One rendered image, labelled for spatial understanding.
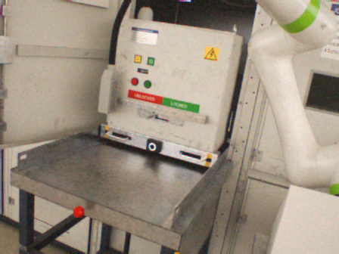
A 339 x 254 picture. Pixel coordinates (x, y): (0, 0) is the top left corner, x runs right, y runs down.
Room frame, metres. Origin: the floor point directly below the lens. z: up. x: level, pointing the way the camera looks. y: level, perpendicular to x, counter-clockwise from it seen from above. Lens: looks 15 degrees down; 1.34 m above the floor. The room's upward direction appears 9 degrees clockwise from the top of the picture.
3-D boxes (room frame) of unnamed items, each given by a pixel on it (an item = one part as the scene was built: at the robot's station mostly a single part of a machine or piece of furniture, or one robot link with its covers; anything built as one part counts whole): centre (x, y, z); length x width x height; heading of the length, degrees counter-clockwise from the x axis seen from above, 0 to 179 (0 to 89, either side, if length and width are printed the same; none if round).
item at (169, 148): (1.37, 0.03, 0.89); 0.54 x 0.05 x 0.06; 70
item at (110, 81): (1.36, 0.26, 1.09); 0.08 x 0.05 x 0.17; 160
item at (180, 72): (1.35, 0.03, 1.15); 0.48 x 0.01 x 0.48; 70
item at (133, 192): (1.21, 0.09, 0.82); 0.68 x 0.62 x 0.06; 160
